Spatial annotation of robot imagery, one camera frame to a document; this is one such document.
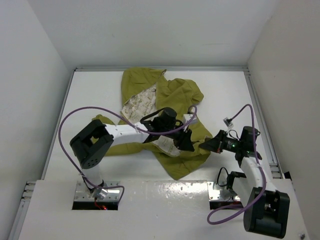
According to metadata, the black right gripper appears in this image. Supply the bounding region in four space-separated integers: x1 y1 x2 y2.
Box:
198 129 242 154

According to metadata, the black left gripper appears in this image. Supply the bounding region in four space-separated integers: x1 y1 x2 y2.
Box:
160 121 195 151

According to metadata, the olive green hooded jacket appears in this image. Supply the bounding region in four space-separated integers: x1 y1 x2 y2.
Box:
106 67 212 180

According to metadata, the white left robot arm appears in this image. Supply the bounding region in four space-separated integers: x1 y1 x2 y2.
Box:
70 107 197 193

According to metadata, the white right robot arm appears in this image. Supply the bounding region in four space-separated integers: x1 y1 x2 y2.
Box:
199 126 290 239

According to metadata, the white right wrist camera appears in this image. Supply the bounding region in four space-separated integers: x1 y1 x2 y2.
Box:
223 117 234 130

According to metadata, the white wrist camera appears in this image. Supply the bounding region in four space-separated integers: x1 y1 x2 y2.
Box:
182 113 198 125
223 117 234 130

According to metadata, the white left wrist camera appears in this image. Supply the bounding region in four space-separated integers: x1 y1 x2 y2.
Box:
182 113 198 125

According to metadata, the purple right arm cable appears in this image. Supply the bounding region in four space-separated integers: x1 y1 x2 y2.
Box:
206 103 266 225

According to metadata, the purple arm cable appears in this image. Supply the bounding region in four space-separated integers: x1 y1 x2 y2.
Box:
206 103 266 225
58 104 198 205

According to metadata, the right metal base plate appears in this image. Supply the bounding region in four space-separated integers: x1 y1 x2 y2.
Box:
207 181 241 202

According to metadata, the metal base plate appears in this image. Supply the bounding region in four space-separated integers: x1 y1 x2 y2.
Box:
207 181 241 202
73 181 123 203

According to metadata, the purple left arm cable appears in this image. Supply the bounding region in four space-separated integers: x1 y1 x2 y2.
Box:
58 104 198 205

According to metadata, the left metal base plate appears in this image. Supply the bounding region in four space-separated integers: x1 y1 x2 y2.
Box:
73 181 123 203

